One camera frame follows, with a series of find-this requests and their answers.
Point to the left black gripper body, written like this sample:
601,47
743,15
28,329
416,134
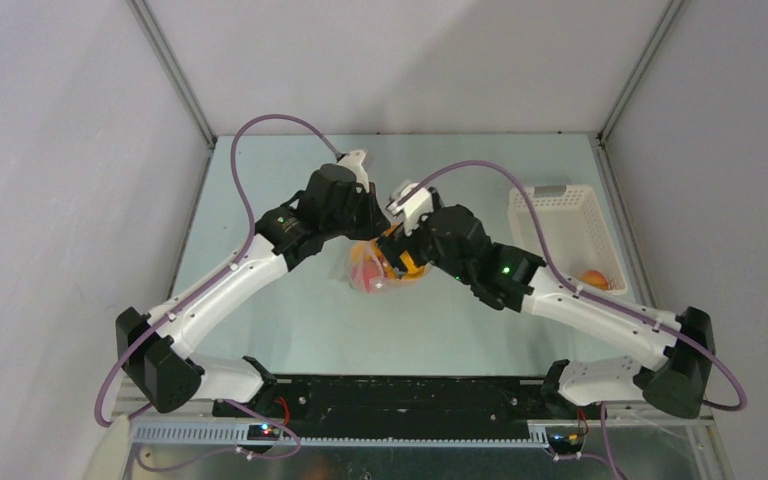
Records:
358,221

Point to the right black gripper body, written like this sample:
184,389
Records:
396,244

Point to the orange fried snack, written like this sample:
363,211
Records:
393,251

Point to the clear zip top bag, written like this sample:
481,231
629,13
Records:
389,284

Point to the pink peach top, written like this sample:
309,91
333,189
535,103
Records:
367,277

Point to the pink peach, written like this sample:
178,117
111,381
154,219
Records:
595,279
367,277

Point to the yellow mango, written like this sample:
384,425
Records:
361,252

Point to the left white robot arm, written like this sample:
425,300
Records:
158,348

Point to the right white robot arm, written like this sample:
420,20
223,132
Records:
665,356

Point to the white plastic basket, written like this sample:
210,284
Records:
577,233

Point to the pink peach bottom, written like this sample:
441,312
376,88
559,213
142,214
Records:
595,279

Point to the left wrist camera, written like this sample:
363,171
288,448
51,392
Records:
355,161

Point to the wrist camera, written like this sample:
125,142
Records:
355,161
408,205

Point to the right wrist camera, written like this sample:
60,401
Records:
408,205

